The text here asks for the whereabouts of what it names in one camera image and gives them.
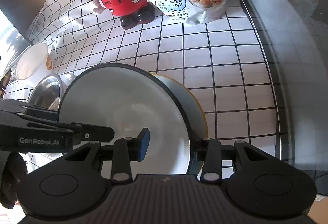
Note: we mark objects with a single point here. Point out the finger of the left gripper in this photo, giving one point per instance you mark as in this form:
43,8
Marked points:
88,132

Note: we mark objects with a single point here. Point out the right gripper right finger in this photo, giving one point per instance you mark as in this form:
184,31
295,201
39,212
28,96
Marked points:
209,151

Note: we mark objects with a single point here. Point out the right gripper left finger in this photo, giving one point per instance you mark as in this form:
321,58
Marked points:
128,150

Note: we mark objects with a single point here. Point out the stainless steel bowl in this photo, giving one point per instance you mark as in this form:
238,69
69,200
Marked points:
50,90

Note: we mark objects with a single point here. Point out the blue ceramic bowl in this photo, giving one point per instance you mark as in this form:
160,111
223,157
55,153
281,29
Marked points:
128,99

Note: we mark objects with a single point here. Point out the tall white ceramic bowl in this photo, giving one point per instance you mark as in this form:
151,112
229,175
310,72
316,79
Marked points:
34,64

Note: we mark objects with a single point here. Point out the white bowl with yellow rim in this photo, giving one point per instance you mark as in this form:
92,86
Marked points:
197,121

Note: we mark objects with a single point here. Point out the white checkered tablecloth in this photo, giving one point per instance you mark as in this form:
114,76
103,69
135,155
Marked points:
220,62

